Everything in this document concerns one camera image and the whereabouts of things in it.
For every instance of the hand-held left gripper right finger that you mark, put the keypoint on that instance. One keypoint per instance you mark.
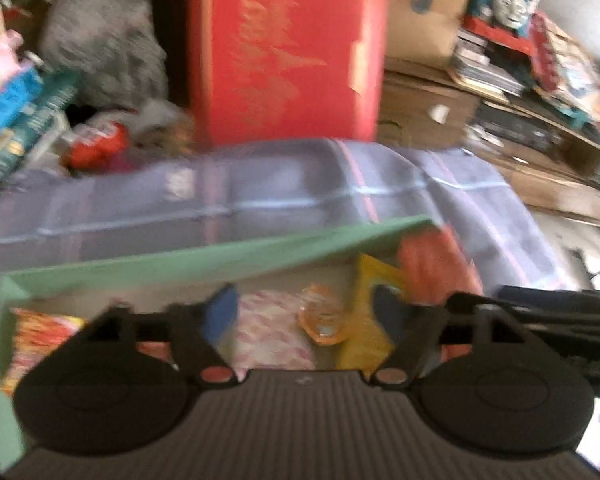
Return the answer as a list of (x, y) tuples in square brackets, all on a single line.
[(387, 310)]

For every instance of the red wrapper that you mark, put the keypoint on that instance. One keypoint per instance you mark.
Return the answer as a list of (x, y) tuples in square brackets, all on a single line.
[(96, 146)]

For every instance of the teal cardboard box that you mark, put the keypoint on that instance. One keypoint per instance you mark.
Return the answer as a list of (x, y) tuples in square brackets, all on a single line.
[(180, 265)]

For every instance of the wooden shelf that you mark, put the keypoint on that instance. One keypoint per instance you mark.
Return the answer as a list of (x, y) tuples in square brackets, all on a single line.
[(530, 160)]

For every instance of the orange jelly cup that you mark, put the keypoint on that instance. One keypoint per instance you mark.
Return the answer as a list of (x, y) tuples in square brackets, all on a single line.
[(322, 321)]

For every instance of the blue toy train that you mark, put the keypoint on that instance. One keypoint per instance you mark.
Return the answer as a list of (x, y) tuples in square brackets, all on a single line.
[(505, 7)]

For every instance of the long orange snack packet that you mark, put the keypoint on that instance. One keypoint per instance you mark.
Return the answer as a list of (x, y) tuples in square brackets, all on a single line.
[(430, 265)]

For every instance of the toy kitchen set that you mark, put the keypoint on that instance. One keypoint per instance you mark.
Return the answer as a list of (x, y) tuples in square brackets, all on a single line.
[(2, 65)]

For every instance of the yellow snack packet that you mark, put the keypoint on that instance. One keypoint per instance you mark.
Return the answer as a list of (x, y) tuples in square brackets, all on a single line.
[(365, 330)]

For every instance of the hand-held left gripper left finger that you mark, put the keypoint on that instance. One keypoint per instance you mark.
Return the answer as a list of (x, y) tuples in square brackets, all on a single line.
[(221, 310)]

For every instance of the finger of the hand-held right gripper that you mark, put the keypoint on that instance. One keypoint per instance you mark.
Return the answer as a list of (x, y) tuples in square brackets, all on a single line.
[(565, 312)]

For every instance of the orange red chips packet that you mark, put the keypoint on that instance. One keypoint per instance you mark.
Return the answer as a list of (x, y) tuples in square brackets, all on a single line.
[(35, 337)]

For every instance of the grey lace cloth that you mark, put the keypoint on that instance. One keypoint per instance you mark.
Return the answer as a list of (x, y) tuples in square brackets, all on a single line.
[(100, 45)]

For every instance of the plaid grey blanket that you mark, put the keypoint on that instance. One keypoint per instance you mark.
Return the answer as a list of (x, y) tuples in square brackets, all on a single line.
[(280, 185)]

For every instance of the white floral snack packet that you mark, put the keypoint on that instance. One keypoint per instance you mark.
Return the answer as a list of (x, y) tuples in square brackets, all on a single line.
[(270, 332)]

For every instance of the red gift box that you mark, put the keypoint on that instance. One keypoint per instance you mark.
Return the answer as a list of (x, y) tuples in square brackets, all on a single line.
[(285, 50)]

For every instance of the blue teal packets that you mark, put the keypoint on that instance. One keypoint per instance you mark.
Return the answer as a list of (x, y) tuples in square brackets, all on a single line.
[(27, 127)]

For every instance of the stack of books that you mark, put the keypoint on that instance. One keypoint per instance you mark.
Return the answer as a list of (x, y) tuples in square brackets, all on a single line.
[(485, 67)]

